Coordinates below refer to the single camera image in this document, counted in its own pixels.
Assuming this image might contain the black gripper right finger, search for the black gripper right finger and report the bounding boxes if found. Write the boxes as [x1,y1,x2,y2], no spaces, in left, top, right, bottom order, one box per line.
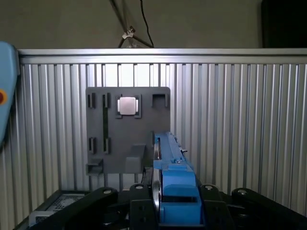
[201,184,307,230]

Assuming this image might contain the hard disk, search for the hard disk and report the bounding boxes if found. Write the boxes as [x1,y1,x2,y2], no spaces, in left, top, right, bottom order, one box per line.
[152,131,205,228]

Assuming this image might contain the silver CPU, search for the silver CPU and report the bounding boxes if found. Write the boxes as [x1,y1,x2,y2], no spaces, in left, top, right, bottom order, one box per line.
[117,96,139,116]

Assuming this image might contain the thin black hanging cable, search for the thin black hanging cable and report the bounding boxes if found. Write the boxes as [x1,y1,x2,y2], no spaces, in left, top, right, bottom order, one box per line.
[140,0,155,48]

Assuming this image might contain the pale blue teach pendant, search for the pale blue teach pendant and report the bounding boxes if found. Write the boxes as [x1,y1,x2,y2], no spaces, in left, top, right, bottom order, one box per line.
[0,40,21,150]

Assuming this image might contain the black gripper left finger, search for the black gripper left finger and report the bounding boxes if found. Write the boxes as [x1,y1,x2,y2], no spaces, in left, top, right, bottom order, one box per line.
[28,184,155,230]

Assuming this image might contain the grey parts rack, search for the grey parts rack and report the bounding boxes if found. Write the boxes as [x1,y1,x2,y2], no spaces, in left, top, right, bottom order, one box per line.
[85,86,172,177]

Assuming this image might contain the black panel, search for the black panel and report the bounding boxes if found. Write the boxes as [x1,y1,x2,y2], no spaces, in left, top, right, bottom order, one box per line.
[260,0,307,49]

